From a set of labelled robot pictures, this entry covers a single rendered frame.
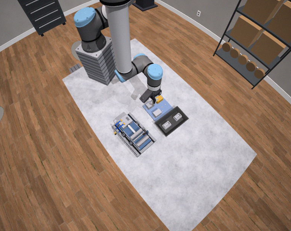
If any yellow rectangular block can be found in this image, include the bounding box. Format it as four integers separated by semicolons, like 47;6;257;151
156;95;163;104

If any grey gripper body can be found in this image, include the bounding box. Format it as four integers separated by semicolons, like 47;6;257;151
150;89;162;99

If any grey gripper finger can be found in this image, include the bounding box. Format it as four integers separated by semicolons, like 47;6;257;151
151;97;158;106

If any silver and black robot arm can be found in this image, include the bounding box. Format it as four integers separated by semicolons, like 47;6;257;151
74;0;163;103

